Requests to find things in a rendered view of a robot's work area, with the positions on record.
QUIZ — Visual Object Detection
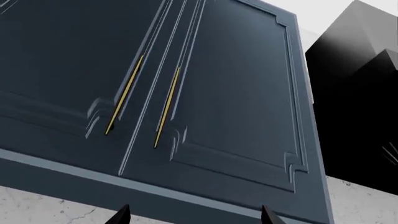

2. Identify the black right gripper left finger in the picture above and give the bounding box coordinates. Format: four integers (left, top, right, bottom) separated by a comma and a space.
104, 203, 131, 224

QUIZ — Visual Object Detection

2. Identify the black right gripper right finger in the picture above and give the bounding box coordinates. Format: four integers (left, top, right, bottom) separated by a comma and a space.
262, 205, 285, 224

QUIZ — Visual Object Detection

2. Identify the dark blue panelled cabinet door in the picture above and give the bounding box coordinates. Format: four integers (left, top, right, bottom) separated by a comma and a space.
0, 0, 184, 174
119, 0, 309, 194

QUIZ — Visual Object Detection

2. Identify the black range hood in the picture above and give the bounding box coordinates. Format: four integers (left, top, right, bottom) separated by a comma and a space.
304, 0, 398, 189

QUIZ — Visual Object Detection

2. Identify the dark blue wall cabinet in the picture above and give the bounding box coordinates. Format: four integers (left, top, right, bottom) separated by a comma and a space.
0, 0, 335, 224

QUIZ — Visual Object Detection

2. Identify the slim brass door handle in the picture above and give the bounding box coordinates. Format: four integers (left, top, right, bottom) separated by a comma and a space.
153, 67, 181, 149
104, 54, 145, 136

